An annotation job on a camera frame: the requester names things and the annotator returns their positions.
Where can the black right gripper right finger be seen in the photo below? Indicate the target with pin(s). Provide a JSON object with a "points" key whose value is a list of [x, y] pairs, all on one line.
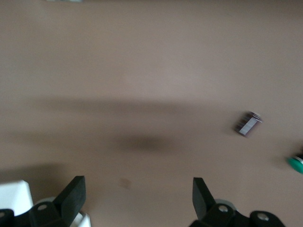
{"points": [[203, 205]]}

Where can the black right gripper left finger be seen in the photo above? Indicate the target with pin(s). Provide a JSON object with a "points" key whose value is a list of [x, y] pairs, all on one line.
{"points": [[68, 201]]}

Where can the white plastic drawer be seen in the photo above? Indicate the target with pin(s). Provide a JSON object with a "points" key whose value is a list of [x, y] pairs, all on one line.
{"points": [[14, 194]]}

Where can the green push button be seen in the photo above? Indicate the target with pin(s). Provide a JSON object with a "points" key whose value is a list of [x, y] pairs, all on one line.
{"points": [[297, 164]]}

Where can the dark purple capacitor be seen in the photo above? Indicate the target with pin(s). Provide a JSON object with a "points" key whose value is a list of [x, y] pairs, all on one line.
{"points": [[248, 124]]}

